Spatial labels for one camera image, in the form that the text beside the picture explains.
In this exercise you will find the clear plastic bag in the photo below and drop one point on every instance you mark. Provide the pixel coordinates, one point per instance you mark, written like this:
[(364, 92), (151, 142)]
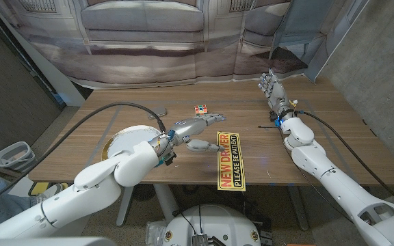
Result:
[(154, 234)]

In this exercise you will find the yellow new driver bumper sticker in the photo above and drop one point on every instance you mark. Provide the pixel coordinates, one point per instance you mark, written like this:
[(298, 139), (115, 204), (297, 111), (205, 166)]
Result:
[(231, 164)]

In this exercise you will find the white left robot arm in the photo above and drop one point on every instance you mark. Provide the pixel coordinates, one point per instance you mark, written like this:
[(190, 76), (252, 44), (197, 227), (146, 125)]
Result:
[(94, 188)]

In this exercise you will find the grey white sneaker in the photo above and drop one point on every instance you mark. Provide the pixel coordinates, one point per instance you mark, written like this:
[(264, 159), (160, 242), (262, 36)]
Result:
[(50, 194)]

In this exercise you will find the white table column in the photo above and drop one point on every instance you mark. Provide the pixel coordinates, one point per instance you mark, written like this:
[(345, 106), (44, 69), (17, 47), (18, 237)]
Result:
[(166, 201)]

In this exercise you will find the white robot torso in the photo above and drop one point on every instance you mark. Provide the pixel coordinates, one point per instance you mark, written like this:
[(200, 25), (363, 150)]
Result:
[(214, 225)]

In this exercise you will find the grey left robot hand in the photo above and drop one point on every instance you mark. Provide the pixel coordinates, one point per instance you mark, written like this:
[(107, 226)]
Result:
[(186, 128)]

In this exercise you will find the printed living room backdrop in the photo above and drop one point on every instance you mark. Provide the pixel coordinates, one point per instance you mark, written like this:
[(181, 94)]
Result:
[(142, 51)]

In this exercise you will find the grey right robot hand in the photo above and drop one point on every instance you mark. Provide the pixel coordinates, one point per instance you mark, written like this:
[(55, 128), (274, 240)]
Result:
[(277, 95)]

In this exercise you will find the multicoloured puzzle cube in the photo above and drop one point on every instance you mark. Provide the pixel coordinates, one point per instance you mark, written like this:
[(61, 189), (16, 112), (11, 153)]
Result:
[(200, 109)]

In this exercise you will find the white slanted table leg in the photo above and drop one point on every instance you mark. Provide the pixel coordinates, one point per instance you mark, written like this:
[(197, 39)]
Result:
[(125, 206)]

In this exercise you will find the white gold-rimmed paper plate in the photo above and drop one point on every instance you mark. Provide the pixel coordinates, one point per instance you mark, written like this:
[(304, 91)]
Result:
[(132, 136)]

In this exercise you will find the grey table leg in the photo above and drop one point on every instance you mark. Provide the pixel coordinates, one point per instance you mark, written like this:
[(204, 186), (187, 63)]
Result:
[(298, 208)]

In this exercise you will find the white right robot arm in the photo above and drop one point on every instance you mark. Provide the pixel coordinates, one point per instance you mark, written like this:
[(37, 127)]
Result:
[(320, 164)]

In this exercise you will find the yellow black floor item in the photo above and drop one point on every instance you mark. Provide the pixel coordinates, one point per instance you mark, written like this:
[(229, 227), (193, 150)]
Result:
[(39, 188)]

